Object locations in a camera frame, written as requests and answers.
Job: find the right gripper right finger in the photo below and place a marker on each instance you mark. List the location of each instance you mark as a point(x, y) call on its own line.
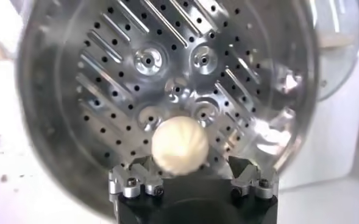
point(252, 179)

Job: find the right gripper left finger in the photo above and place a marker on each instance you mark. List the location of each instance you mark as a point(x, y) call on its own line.
point(136, 179)

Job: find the white steamed baozi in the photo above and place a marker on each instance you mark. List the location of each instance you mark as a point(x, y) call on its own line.
point(179, 146)

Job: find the perforated steel steamer basket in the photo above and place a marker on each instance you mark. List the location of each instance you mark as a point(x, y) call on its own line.
point(121, 100)

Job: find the scattered dark crumbs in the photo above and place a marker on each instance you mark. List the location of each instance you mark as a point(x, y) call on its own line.
point(4, 178)

